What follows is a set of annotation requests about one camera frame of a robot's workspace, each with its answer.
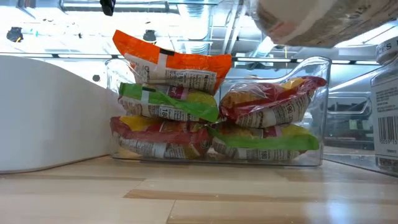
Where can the silver tin can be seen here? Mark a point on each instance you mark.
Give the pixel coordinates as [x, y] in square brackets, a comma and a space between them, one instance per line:
[311, 18]

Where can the yellow noodle packet green edge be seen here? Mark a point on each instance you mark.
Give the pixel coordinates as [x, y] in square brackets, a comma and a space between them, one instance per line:
[264, 141]

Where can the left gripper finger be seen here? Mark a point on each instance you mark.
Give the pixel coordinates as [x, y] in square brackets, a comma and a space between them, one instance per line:
[107, 6]

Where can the red green noodle packet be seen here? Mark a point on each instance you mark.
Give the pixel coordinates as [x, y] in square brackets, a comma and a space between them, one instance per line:
[168, 104]

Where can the black ceiling device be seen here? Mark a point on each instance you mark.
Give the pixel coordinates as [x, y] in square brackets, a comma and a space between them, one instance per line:
[150, 35]
[14, 34]

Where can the white label spice jar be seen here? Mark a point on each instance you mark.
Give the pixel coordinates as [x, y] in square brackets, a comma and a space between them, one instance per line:
[385, 109]

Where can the wide clear plastic bin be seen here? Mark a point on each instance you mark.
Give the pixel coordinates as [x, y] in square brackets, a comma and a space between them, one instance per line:
[323, 93]

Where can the dark red noodle packet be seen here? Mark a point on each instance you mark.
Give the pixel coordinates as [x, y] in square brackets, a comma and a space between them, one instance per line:
[264, 102]

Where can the orange noodle packet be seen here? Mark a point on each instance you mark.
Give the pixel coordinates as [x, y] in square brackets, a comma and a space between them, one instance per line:
[174, 65]

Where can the long ceiling light strip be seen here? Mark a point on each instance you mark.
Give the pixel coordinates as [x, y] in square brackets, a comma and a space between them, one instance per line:
[87, 56]

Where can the white plastic tray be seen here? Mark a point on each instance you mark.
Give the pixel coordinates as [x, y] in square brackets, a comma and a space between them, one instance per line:
[46, 118]

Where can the narrow clear plastic bin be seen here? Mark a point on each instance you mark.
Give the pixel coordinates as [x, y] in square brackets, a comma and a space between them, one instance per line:
[348, 124]

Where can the silver spiral ventilation duct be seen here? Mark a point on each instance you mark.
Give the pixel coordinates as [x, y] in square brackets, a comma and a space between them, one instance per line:
[265, 46]

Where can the silver corrugated ventilation duct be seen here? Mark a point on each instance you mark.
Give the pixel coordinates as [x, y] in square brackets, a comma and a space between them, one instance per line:
[196, 25]

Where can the red yellow noodle packet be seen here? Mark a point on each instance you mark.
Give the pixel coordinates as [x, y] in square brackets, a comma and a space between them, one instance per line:
[155, 137]

